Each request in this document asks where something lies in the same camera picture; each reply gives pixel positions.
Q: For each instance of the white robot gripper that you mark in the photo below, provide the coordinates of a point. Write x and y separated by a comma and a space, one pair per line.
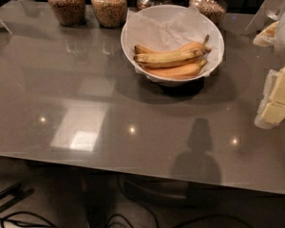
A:
271, 112

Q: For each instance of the yellow banana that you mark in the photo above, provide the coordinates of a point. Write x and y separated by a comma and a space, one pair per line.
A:
168, 59

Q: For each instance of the front banana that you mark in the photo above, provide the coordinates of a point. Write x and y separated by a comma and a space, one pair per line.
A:
179, 72

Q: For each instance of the white bowl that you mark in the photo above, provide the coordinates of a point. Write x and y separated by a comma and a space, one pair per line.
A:
148, 19

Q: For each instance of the white stand at right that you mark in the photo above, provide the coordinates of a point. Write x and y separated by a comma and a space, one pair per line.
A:
270, 10

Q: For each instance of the right glass jar of grains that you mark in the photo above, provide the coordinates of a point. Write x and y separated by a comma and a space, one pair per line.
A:
214, 10

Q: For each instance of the glass jar of grains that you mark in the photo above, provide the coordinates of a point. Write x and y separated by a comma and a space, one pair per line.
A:
69, 13
214, 10
110, 13

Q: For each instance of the white paper liner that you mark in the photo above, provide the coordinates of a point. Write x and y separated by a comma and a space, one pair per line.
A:
167, 29

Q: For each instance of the left glass jar of grains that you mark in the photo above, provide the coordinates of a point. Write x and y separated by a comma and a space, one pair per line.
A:
69, 13

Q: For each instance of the black bracket on floor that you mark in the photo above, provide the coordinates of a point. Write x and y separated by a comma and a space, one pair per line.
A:
12, 195

